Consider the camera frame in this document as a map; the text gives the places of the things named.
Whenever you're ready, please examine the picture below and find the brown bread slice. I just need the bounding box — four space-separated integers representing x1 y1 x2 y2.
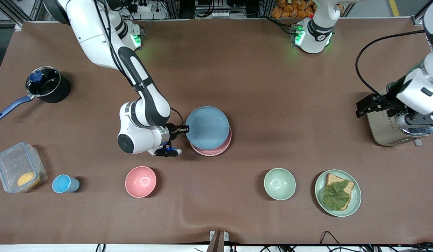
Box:
324 173 355 210

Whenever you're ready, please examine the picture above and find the clear plastic container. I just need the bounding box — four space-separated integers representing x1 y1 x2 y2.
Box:
0 142 48 194

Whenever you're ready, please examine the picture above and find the blue cup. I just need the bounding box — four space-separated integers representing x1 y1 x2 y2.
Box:
52 174 80 194

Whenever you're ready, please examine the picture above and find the green lettuce leaf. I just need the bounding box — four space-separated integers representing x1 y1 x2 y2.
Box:
322 180 350 211

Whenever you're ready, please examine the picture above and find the black pot with blue handle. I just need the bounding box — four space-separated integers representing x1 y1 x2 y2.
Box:
0 66 71 120

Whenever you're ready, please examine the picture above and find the bag of orange buns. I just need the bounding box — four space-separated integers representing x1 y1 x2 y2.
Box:
272 0 316 19

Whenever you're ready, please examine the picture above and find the white power strip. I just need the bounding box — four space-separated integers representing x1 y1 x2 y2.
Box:
127 1 153 13

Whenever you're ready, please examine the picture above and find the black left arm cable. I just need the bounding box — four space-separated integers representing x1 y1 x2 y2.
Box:
355 29 427 106

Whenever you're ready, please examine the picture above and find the pink plate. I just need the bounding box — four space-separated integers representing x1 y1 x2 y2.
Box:
190 126 233 157

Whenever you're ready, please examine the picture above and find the pink bowl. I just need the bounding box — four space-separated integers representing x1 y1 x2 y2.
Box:
125 166 157 198

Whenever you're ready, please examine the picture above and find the glass lid with blue knob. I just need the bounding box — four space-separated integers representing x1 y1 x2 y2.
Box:
26 66 61 97

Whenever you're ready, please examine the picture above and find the beige toaster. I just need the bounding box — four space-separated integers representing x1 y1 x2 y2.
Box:
367 89 433 147

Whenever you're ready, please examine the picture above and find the brown table cover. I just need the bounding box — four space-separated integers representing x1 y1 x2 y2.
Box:
0 17 433 245

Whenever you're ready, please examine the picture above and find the yellow food piece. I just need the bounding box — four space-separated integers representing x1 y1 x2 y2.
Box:
17 172 40 188

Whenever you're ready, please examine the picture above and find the metal table edge bracket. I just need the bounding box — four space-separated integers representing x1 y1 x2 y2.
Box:
209 230 229 252

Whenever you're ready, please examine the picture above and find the blue plate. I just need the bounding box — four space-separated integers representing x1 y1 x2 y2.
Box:
186 106 230 150

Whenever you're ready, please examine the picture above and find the green plate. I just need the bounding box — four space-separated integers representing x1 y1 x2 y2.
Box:
315 169 362 217

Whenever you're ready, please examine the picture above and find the black looped floor cable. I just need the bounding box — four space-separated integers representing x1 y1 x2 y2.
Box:
320 231 343 251

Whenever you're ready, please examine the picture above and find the green bowl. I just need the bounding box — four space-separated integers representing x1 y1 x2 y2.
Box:
264 168 296 201

